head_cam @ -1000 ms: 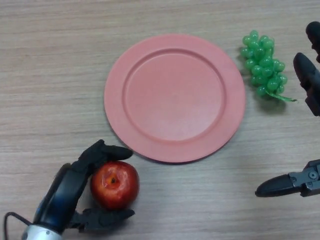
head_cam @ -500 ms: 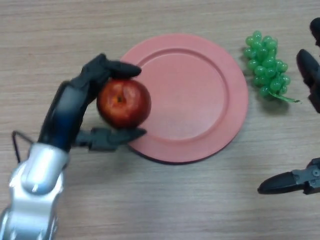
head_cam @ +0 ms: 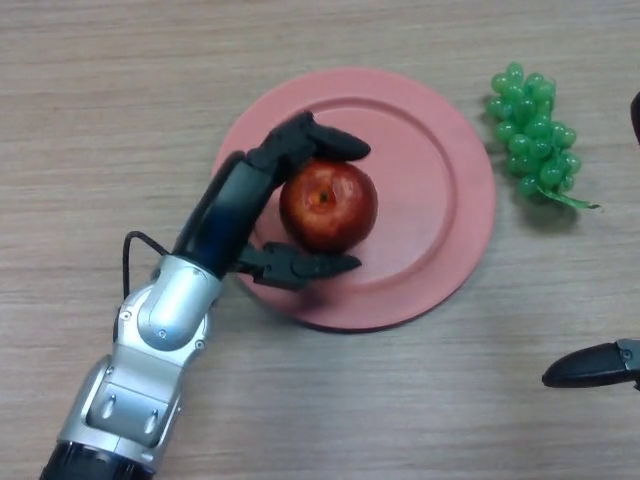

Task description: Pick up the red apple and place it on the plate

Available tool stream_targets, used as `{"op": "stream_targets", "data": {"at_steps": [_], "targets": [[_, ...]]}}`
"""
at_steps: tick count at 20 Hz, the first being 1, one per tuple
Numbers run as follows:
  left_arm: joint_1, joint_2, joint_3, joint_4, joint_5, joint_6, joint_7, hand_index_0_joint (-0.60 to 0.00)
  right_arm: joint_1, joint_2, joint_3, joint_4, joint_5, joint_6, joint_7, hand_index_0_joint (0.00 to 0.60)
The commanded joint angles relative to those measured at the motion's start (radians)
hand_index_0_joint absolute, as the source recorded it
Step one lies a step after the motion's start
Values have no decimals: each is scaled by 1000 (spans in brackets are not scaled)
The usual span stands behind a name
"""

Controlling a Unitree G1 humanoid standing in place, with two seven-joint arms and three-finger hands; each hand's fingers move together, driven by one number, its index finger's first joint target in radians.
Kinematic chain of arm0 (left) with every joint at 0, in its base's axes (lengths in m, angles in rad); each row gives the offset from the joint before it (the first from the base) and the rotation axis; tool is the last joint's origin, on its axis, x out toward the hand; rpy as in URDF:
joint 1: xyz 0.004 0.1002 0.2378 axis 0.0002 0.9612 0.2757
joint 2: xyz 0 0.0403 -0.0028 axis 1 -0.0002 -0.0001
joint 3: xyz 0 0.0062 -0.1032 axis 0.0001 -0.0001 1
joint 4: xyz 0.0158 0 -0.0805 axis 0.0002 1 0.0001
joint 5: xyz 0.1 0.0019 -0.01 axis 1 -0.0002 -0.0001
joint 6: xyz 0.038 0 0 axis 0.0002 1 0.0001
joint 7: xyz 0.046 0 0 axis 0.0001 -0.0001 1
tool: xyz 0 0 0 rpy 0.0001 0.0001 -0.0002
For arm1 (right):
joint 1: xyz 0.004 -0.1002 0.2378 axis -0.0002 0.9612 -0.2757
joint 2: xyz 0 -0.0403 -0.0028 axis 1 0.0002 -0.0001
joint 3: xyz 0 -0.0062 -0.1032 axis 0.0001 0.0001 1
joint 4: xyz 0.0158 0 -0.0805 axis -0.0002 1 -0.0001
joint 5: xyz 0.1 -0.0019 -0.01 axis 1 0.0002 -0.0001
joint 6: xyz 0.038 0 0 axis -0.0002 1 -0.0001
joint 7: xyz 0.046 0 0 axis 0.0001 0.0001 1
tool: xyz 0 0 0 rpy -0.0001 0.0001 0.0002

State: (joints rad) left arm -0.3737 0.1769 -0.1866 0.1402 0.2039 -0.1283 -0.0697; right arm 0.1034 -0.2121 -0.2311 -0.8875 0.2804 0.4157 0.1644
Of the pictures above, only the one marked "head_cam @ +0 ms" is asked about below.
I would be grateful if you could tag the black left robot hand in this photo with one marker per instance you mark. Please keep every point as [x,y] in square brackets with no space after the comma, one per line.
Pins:
[225,210]

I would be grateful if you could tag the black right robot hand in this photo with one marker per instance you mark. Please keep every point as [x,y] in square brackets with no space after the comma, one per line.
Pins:
[585,367]

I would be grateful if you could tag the red apple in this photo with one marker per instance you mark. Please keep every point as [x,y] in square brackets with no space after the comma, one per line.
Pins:
[330,210]

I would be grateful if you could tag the pink round plate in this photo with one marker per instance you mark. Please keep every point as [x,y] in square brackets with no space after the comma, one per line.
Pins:
[425,200]

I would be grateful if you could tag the green grape bunch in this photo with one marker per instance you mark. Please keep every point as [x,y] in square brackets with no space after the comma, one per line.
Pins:
[532,132]

